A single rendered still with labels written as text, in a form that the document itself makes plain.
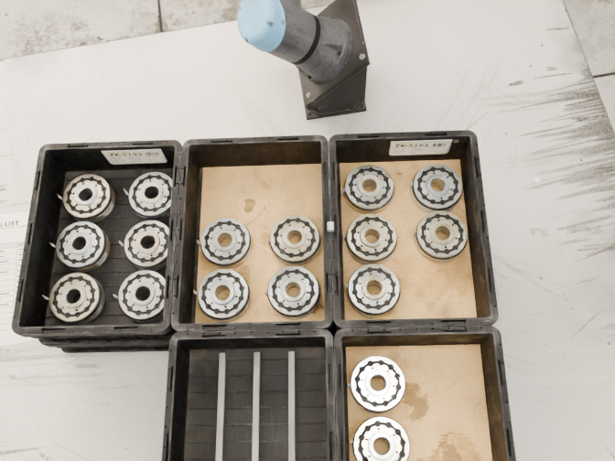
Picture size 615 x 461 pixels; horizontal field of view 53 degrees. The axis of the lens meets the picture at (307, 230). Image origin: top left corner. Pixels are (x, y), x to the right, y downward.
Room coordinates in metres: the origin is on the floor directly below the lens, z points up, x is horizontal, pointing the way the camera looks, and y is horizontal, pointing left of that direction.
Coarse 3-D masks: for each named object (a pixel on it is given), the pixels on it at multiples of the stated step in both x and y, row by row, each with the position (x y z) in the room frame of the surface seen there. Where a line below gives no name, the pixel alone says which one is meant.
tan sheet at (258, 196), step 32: (224, 192) 0.57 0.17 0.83; (256, 192) 0.56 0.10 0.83; (288, 192) 0.55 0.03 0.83; (320, 192) 0.54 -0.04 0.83; (256, 224) 0.49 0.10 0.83; (320, 224) 0.47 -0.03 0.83; (256, 256) 0.42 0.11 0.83; (320, 256) 0.40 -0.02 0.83; (256, 288) 0.35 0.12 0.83; (320, 288) 0.33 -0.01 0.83; (256, 320) 0.28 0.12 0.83; (288, 320) 0.27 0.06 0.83; (320, 320) 0.26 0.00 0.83
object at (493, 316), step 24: (336, 168) 0.54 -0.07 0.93; (480, 168) 0.50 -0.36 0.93; (336, 192) 0.49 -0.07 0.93; (480, 192) 0.45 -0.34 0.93; (336, 216) 0.44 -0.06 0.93; (480, 216) 0.40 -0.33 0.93; (336, 240) 0.39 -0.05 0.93; (336, 264) 0.34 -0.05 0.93; (336, 288) 0.30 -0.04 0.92; (336, 312) 0.25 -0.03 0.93
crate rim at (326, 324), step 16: (192, 144) 0.64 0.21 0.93; (208, 144) 0.64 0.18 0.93; (224, 144) 0.63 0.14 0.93; (240, 144) 0.63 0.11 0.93; (256, 144) 0.62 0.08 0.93; (176, 240) 0.44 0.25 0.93; (176, 256) 0.40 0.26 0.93; (176, 272) 0.37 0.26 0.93; (176, 288) 0.34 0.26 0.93; (176, 304) 0.31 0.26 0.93; (176, 320) 0.28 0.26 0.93
